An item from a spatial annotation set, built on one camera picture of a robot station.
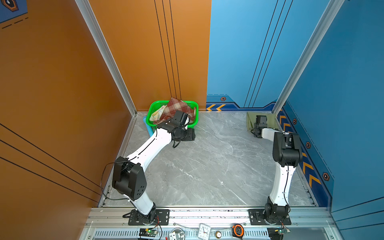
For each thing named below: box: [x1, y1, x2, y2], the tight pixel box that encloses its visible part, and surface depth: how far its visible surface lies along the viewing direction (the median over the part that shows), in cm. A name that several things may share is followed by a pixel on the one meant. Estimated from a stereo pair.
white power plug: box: [169, 227, 186, 240], surface depth 64 cm
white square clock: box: [197, 223, 212, 240], surface depth 70 cm
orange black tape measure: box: [232, 223, 245, 239], surface depth 69 cm
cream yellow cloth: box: [149, 104, 167, 121], surface depth 111 cm
